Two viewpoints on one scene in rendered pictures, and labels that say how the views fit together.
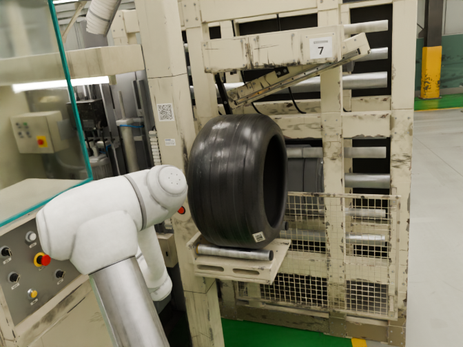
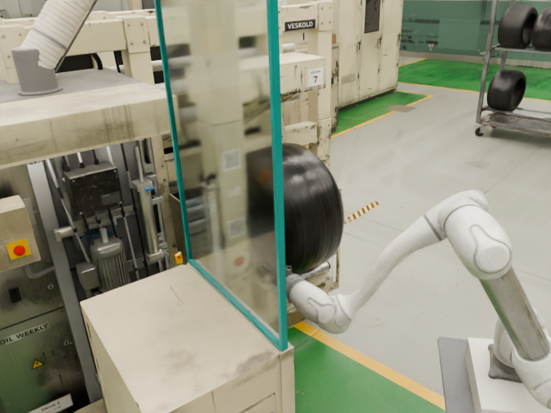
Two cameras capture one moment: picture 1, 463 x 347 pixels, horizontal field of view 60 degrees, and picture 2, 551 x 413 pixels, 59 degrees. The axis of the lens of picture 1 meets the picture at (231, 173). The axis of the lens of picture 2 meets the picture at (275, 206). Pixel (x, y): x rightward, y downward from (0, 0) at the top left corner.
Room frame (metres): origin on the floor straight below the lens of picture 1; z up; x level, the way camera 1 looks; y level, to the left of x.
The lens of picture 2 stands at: (0.61, 1.62, 2.14)
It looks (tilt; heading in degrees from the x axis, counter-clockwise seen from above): 26 degrees down; 303
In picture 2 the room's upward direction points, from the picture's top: 2 degrees counter-clockwise
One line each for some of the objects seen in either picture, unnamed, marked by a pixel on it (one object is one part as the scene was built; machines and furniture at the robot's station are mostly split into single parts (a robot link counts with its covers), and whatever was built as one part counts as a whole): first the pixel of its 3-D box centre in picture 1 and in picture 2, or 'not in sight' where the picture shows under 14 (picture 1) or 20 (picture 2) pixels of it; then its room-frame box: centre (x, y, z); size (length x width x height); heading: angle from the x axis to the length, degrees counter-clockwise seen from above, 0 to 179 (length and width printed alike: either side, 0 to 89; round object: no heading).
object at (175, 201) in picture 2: not in sight; (198, 220); (2.11, 0.04, 1.05); 0.20 x 0.15 x 0.30; 67
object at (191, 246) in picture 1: (208, 234); not in sight; (1.74, 0.14, 0.90); 0.40 x 0.03 x 0.10; 157
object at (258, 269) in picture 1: (233, 264); (297, 289); (1.54, 0.03, 0.84); 0.36 x 0.09 x 0.06; 67
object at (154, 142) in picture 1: (164, 180); not in sight; (1.76, 0.31, 1.19); 0.05 x 0.04 x 0.48; 157
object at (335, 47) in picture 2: not in sight; (304, 93); (3.95, -4.33, 0.62); 0.91 x 0.58 x 1.25; 80
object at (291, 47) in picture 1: (273, 49); (259, 78); (1.89, -0.25, 1.71); 0.61 x 0.25 x 0.15; 67
